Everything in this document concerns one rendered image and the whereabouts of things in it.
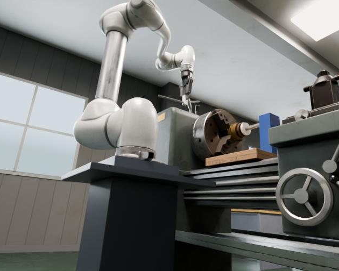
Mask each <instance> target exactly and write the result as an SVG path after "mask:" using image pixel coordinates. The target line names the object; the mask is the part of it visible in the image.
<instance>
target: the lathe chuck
mask: <svg viewBox="0 0 339 271"><path fill-rule="evenodd" d="M213 111H216V113H217V112H220V111H222V112H223V115H224V117H225V118H226V117H228V119H229V121H233V123H234V124H237V122H236V120H235V118H234V117H233V116H232V115H231V114H230V113H228V112H226V111H224V110H221V109H216V110H213ZM213 111H211V112H208V113H205V114H203V115H201V116H200V117H199V118H198V119H197V121H196V123H195V126H194V133H193V135H194V142H195V146H196V148H197V150H198V152H199V153H200V155H201V156H202V157H203V158H204V159H206V158H211V157H212V156H213V155H214V154H215V151H216V148H217V145H218V143H219V140H220V138H221V137H224V136H225V133H226V132H228V129H227V130H224V131H219V128H218V126H217V124H216V122H215V119H214V117H213V115H212V112H213ZM198 138H201V140H202V143H199V142H198ZM242 143H243V142H242V141H237V140H235V143H232V144H231V146H230V148H227V151H226V153H225V154H230V153H235V152H240V151H241V150H242ZM211 155H212V156H211Z"/></svg>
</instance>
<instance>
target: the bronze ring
mask: <svg viewBox="0 0 339 271"><path fill-rule="evenodd" d="M241 124H242V123H237V124H232V125H231V126H230V128H229V129H228V135H231V137H232V138H233V139H234V140H240V139H241V138H244V137H246V135H244V134H243V133H242V132H241Z"/></svg>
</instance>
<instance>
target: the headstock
mask: <svg viewBox="0 0 339 271"><path fill-rule="evenodd" d="M157 116H158V141H157V148H156V160H158V161H161V162H165V163H166V165H171V166H177V167H179V170H183V171H191V170H198V169H205V168H211V167H207V166H206V163H204V162H203V161H201V160H200V159H199V158H198V157H197V156H196V154H195V153H194V151H193V149H192V146H191V143H190V128H191V125H192V123H193V121H194V120H195V119H196V118H197V117H199V116H198V115H196V114H193V113H190V112H187V111H185V110H181V109H178V108H175V107H170V108H168V109H166V110H164V111H162V112H159V113H157ZM184 139H185V140H184ZM181 160H182V161H181ZM183 160H184V161H183ZM192 162H193V163H192ZM184 167H185V168H184Z"/></svg>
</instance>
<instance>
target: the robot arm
mask: <svg viewBox="0 0 339 271"><path fill-rule="evenodd" d="M99 26H100V29H101V31H102V33H103V34H104V35H105V36H106V38H107V39H106V43H105V49H104V54H103V59H102V65H101V70H100V75H99V79H98V85H97V90H96V96H95V99H94V100H93V101H91V102H90V103H89V104H88V105H87V107H86V109H85V111H84V113H83V114H82V116H81V117H80V118H79V119H78V120H77V121H76V123H75V125H74V127H73V135H74V138H75V140H76V141H77V142H78V143H79V144H80V145H82V146H85V147H87V148H91V149H94V150H109V149H116V154H115V155H119V156H124V157H128V158H134V159H140V160H145V161H151V162H156V163H162V164H166V163H165V162H161V161H158V160H156V148H157V141H158V116H157V112H156V109H155V108H154V106H153V104H152V103H151V102H150V101H149V100H147V99H144V98H133V99H130V100H128V101H127V102H125V103H124V104H123V106H122V108H121V109H120V108H119V106H118V105H117V100H118V93H119V87H120V82H121V76H122V69H123V63H124V56H125V50H126V43H127V42H128V41H129V40H130V38H131V37H132V35H133V34H134V31H136V30H139V29H143V28H149V29H150V30H151V31H153V32H155V33H156V34H158V35H159V36H160V42H159V46H158V49H157V57H158V59H157V60H156V68H157V69H158V70H159V71H163V72H166V71H170V70H175V69H178V68H180V73H181V79H182V84H181V85H179V87H180V96H181V97H182V101H184V103H182V105H183V106H186V105H188V95H189V94H190V93H191V90H192V84H193V81H194V80H193V79H192V74H193V68H194V63H195V52H194V50H193V48H192V46H188V45H187V46H184V47H183V48H182V50H181V51H180V52H179V53H177V54H171V53H168V52H166V50H167V48H168V45H169V43H170V41H171V32H170V29H169V27H168V25H167V23H166V20H165V18H164V16H163V14H162V12H161V10H160V9H159V8H158V6H157V5H156V4H155V2H154V1H153V0H130V1H129V2H127V3H122V4H119V5H116V6H114V7H112V8H110V9H108V10H107V11H105V12H104V13H103V14H102V15H101V17H100V19H99Z"/></svg>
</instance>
